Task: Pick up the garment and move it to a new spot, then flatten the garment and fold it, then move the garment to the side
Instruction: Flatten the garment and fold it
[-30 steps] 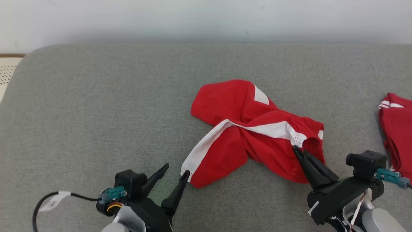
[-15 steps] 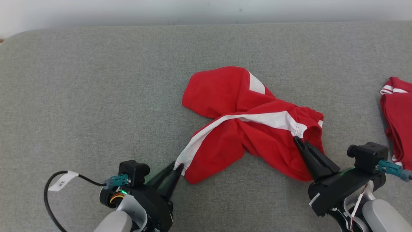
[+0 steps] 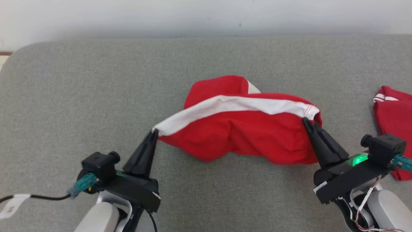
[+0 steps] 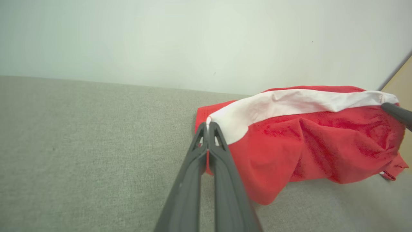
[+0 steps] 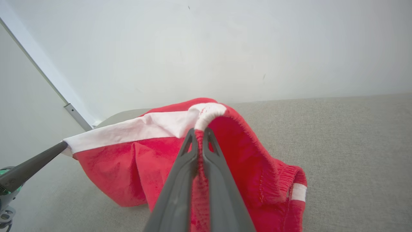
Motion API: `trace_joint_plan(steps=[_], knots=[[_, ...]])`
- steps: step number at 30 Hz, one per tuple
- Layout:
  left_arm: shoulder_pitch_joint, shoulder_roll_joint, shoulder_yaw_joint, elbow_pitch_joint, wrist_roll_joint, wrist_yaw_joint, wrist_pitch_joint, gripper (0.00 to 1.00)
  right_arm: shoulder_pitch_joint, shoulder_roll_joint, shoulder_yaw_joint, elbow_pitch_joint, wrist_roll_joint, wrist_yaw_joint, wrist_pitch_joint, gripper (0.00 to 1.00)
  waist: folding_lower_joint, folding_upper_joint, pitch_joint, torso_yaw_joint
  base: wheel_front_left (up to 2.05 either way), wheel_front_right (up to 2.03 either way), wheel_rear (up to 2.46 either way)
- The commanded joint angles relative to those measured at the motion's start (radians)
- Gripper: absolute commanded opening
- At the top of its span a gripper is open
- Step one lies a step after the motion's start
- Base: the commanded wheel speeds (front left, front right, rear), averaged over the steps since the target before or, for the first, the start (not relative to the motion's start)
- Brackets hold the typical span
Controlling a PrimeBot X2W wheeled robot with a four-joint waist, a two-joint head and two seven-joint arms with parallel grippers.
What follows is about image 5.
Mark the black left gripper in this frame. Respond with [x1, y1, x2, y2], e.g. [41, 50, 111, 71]
[0, 140, 69, 232]

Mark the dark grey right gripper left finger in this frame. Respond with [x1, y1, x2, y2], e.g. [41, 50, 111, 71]
[143, 128, 199, 232]

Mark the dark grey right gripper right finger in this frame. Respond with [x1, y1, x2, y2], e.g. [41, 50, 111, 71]
[202, 128, 257, 232]

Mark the red shorts white trim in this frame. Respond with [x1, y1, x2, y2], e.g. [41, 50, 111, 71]
[61, 98, 308, 232]

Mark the grey metal frame rail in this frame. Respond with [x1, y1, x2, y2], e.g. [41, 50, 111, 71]
[0, 18, 94, 131]

